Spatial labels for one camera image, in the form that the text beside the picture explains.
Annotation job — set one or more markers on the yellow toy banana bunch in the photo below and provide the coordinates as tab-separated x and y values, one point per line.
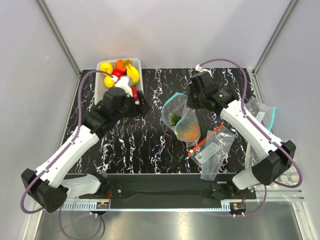
132	72

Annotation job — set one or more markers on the aluminium frame post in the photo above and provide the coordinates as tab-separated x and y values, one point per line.
44	9
276	33

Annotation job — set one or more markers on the right aluminium frame post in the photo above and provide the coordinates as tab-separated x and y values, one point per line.
276	33

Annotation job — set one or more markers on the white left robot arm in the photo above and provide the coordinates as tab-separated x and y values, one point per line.
46	184

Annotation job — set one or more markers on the white plastic fruit basket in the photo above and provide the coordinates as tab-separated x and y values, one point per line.
100	87

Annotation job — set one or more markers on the teal zipper clear bag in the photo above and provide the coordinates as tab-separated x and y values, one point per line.
177	104

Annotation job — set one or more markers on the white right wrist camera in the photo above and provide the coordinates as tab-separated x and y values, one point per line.
200	69

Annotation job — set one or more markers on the red zipper clear bag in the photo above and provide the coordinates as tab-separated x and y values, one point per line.
212	151

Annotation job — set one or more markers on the orange toy tangerine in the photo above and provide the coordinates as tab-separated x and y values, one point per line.
121	64

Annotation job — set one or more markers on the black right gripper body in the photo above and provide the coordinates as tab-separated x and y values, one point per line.
195	99

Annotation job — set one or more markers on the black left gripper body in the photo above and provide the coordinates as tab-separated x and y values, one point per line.
129	110

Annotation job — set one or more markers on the toy pineapple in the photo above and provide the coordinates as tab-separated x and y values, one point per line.
186	129

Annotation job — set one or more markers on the aluminium front rail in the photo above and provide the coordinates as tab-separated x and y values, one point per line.
282	196

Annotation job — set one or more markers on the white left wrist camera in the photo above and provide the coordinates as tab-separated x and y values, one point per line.
125	83

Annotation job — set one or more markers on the toy dragon fruit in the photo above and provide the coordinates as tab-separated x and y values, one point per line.
135	95

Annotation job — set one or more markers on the white slotted cable duct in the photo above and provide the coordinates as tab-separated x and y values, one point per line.
97	206

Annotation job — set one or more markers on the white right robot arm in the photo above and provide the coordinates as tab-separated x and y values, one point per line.
275	155

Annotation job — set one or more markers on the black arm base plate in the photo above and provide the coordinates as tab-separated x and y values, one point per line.
165	181

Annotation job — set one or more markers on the red toy apple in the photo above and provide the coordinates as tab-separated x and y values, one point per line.
118	73

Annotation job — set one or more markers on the black marble pattern mat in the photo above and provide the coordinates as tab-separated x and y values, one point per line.
146	145

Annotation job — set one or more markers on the left aluminium frame post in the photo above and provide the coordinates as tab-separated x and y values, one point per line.
44	9

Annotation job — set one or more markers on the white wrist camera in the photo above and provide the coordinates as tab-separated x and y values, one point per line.
125	83
200	69

